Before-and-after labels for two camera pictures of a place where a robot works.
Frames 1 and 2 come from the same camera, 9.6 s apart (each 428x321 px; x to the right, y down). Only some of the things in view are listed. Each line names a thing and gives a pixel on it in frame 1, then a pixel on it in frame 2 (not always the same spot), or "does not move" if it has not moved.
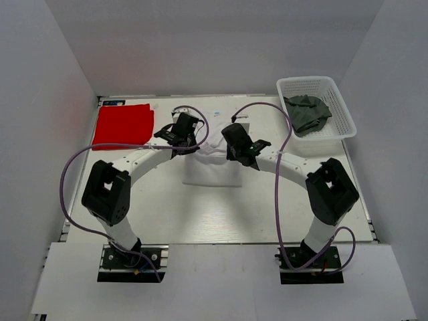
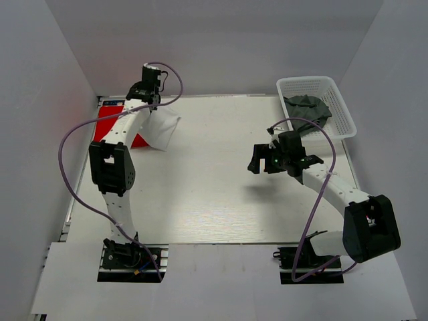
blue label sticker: x=114 y=102 does not move
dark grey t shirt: x=307 y=114 does not move
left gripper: x=190 y=150 -> x=138 y=85
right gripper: x=231 y=155 -> x=264 y=151
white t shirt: x=209 y=166 -> x=161 y=125
